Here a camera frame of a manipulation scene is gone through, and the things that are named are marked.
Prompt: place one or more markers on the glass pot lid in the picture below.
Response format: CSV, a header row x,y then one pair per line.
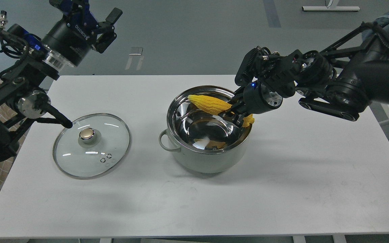
x,y
94,146

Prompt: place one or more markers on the white stand base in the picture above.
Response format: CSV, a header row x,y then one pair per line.
x,y
332,6

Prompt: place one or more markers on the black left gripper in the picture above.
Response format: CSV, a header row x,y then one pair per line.
x,y
69,39

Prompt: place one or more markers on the grey green steel pot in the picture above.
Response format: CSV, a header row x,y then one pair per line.
x,y
199,141

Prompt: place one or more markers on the yellow corn cob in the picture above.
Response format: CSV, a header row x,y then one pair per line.
x,y
216,106

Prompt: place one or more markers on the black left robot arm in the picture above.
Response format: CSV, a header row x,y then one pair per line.
x,y
26,60

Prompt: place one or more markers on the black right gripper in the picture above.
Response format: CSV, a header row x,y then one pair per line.
x,y
256,98

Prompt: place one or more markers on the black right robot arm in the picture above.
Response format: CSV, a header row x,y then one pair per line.
x,y
340,81

